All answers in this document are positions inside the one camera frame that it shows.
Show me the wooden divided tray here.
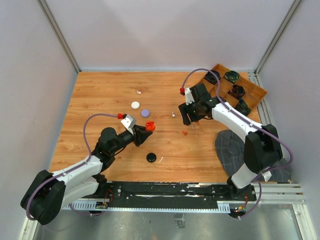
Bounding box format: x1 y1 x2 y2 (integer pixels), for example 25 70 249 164
198 64 267 121

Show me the white earbud case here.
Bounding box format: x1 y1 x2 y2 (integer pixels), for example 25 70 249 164
131 101 140 110

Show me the black earbud case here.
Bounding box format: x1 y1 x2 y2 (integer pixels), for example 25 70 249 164
146 152 157 163

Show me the orange earbud case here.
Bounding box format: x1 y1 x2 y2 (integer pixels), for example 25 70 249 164
145 121 156 132

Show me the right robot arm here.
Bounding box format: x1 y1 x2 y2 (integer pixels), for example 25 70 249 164
178 83 283 200

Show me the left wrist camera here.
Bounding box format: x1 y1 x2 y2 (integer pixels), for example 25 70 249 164
120 114 137 131

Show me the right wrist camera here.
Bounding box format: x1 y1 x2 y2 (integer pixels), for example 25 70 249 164
184 87 195 106

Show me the grey cable duct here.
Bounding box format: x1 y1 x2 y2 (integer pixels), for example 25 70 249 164
63 200 231 214

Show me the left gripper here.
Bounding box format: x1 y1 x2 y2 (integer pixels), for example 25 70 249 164
110 124 153 154

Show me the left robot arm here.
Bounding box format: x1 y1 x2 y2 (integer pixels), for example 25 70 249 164
20 122 156 225

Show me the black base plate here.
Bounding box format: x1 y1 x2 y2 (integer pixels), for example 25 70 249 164
94 181 257 207

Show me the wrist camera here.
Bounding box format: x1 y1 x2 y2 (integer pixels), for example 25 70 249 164
120 114 137 131
184 87 195 106

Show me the grey checked cloth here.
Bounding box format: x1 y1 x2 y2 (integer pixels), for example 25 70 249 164
215 130 292 183

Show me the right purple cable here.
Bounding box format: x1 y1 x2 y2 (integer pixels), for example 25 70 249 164
179 67 294 221

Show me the dark rolled cloth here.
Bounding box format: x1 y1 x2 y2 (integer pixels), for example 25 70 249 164
228 84 246 100
234 98 252 116
223 70 241 84
204 70 221 85

